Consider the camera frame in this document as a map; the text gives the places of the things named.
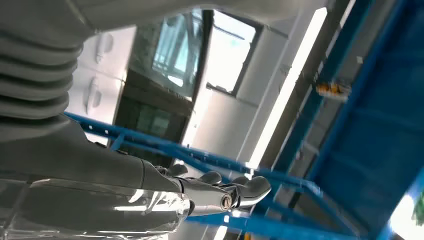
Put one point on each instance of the small orange white object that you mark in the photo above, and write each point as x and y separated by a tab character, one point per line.
333	90

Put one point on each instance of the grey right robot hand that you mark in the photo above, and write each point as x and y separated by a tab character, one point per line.
66	172

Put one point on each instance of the blue metal shelf rack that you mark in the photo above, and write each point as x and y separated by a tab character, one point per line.
381	132

